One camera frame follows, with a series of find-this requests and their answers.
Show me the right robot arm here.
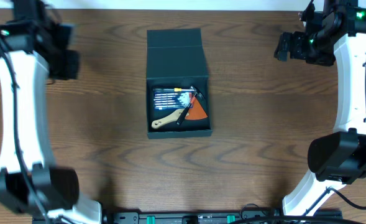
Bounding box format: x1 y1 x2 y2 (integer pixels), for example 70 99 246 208
274 1 366 222

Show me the dark green box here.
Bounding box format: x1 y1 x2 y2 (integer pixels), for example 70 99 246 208
146 28 213 139

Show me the small black red hammer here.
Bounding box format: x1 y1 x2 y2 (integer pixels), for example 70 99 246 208
176 86 208 126

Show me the orange scraper wooden handle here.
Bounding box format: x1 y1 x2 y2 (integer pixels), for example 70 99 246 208
151 96 208 129

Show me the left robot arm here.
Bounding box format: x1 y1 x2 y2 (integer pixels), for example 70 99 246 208
0 0 103 223

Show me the black yellow handled screwdriver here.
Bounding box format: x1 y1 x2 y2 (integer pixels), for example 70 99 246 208
153 88 196 93

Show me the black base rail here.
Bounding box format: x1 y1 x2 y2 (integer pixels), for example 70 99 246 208
32 210 344 224

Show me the clear blue screwdriver set case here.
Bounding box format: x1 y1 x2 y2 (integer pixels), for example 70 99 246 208
153 91 193 110

